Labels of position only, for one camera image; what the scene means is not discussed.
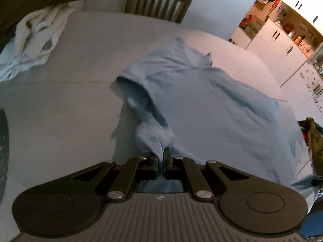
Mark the white lower kitchen cabinet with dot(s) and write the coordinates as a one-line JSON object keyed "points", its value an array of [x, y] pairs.
{"points": [[277, 45]]}

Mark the green patterned cloth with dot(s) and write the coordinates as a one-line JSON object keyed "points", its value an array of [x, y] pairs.
{"points": [[314, 136]]}

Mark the white kitchen cabinet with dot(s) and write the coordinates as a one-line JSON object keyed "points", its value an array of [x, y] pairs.
{"points": [[277, 45], [302, 0]]}

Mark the light blue shirt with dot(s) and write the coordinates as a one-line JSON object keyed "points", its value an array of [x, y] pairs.
{"points": [[196, 100]]}

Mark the cardboard box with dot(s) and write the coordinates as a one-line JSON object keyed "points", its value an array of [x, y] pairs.
{"points": [[254, 25]]}

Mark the red bag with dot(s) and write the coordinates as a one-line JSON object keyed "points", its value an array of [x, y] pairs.
{"points": [[245, 22]]}

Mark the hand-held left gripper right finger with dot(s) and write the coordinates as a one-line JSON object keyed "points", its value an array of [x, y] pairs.
{"points": [[167, 164]]}

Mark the white upper kitchen cabinet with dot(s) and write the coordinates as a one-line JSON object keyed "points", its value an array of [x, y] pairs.
{"points": [[302, 0]]}

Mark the pale blue cloth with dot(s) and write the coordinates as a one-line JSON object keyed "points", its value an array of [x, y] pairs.
{"points": [[12, 64]]}

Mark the white cloth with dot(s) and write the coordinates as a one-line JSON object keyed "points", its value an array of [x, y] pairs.
{"points": [[37, 37]]}

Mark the orange bottle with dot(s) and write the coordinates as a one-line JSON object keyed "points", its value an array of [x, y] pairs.
{"points": [[298, 40]]}

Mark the white fridge with magnets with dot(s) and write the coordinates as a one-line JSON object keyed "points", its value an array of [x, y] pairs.
{"points": [[309, 85]]}

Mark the wooden slat-back chair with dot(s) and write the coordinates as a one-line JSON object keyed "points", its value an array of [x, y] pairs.
{"points": [[157, 1]]}

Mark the brown cloth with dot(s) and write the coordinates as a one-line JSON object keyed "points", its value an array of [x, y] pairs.
{"points": [[27, 2]]}

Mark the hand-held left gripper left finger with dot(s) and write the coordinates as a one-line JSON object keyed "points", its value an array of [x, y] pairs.
{"points": [[153, 167]]}

